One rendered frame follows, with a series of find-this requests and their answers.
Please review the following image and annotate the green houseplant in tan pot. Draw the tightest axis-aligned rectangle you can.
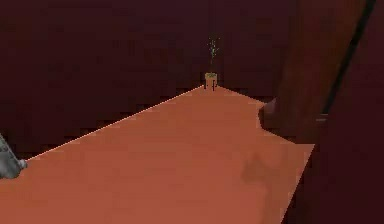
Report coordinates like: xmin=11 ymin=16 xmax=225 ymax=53
xmin=203 ymin=33 xmax=222 ymax=92

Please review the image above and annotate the dark brown room door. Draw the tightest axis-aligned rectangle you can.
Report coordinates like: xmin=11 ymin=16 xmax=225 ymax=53
xmin=258 ymin=0 xmax=379 ymax=145

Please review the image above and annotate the grey rumpled cloth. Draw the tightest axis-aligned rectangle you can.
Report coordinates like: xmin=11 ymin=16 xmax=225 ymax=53
xmin=0 ymin=133 xmax=29 ymax=180

